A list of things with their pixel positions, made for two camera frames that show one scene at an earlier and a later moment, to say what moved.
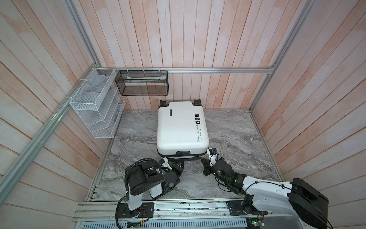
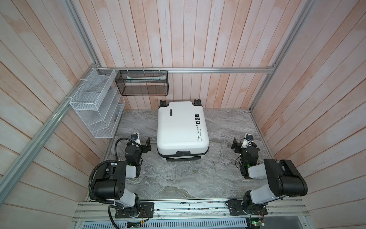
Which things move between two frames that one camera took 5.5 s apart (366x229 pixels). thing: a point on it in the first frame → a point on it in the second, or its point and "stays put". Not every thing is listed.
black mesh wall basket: [143, 82] stays put
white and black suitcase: [182, 130] stays put
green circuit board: [255, 222] stays put
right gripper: [206, 164] → [238, 146]
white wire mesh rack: [99, 104] stays put
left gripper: [176, 166] → [143, 147]
